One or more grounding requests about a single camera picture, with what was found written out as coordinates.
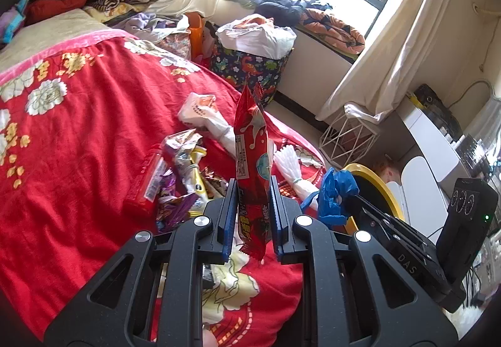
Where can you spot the lilac cloth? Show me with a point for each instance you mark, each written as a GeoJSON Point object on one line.
{"type": "Point", "coordinates": [152, 24]}

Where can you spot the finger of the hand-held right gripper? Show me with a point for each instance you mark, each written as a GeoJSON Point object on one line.
{"type": "Point", "coordinates": [368, 208]}

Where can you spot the arched mirror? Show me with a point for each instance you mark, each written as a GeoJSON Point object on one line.
{"type": "Point", "coordinates": [489, 124]}

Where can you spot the orange patterned cushion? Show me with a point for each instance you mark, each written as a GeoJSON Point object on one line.
{"type": "Point", "coordinates": [336, 30]}

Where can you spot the clear cosmetics organizer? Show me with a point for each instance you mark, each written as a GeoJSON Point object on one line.
{"type": "Point", "coordinates": [477, 155]}

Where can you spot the silver purple snack wrapper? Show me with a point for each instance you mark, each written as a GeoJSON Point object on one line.
{"type": "Point", "coordinates": [180, 145]}

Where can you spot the white fluffy rug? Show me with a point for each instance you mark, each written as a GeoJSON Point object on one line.
{"type": "Point", "coordinates": [464, 317]}

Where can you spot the blue plastic bag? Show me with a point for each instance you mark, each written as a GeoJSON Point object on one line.
{"type": "Point", "coordinates": [332, 194]}

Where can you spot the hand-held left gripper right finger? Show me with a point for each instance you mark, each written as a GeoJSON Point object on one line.
{"type": "Point", "coordinates": [277, 241]}

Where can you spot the white tied bag orange print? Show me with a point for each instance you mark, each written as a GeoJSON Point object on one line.
{"type": "Point", "coordinates": [203, 116]}

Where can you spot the beige blanket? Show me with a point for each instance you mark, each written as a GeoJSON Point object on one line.
{"type": "Point", "coordinates": [47, 34]}

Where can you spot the cardboard box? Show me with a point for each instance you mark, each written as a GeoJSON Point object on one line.
{"type": "Point", "coordinates": [385, 172]}

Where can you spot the dark jacket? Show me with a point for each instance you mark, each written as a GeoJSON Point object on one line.
{"type": "Point", "coordinates": [278, 4]}

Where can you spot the person's left hand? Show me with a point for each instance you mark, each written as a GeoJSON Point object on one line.
{"type": "Point", "coordinates": [208, 341]}

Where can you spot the yellow-rimmed black trash bin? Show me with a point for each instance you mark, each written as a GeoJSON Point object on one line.
{"type": "Point", "coordinates": [391, 196]}

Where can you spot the red floral blanket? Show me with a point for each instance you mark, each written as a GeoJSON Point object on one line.
{"type": "Point", "coordinates": [78, 159]}

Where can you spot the dinosaur print storage bin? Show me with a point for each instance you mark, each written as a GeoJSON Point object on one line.
{"type": "Point", "coordinates": [250, 69]}

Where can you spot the black device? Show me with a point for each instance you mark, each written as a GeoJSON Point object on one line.
{"type": "Point", "coordinates": [434, 106]}

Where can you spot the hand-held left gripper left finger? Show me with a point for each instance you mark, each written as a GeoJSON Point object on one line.
{"type": "Point", "coordinates": [229, 239]}

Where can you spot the floral tote bag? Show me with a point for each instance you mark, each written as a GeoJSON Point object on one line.
{"type": "Point", "coordinates": [176, 43]}

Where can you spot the white plastic bag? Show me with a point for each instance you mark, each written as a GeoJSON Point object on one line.
{"type": "Point", "coordinates": [254, 37]}

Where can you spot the white tied bag fringed end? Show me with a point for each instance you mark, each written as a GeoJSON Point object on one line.
{"type": "Point", "coordinates": [289, 165]}

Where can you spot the red snack packet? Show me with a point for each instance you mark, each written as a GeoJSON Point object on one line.
{"type": "Point", "coordinates": [250, 159]}

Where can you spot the red rectangular packet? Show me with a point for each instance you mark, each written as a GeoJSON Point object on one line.
{"type": "Point", "coordinates": [143, 190]}

